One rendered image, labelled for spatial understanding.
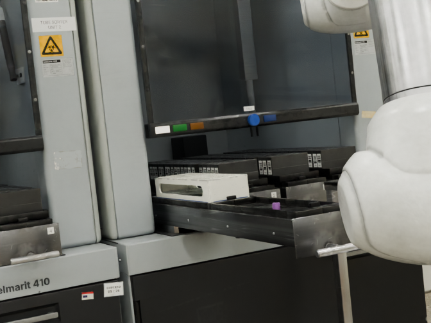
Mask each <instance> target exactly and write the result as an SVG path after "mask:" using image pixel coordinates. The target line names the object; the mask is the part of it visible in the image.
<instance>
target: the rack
mask: <svg viewBox="0 0 431 323"><path fill-rule="evenodd" d="M155 186H156V197H165V198H171V199H184V200H191V201H203V202H209V203H212V202H214V201H222V200H227V198H226V197H227V196H231V195H236V198H239V197H246V196H248V197H249V187H248V175H247V174H214V173H186V174H177V175H172V176H162V177H157V178H155ZM198 186H201V188H198Z"/></svg>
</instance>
